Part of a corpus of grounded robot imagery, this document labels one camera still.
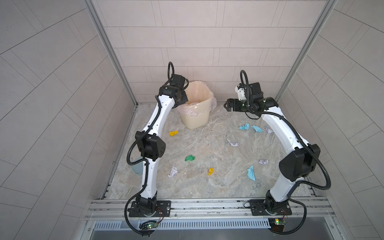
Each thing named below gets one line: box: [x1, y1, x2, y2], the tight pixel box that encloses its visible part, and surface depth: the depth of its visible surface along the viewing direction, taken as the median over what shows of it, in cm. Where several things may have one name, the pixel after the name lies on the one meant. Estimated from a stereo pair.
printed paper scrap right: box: [258, 159, 269, 165], surface depth 88 cm
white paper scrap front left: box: [167, 166, 178, 178], surface depth 84 cm
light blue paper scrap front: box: [247, 165, 256, 182], surface depth 83 cm
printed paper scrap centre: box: [226, 138, 240, 147], surface depth 96 cm
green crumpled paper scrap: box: [185, 155, 196, 162], surface depth 88 cm
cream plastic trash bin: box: [175, 80, 217, 129], surface depth 89 cm
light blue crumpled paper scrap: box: [238, 123, 250, 130], surface depth 103 cm
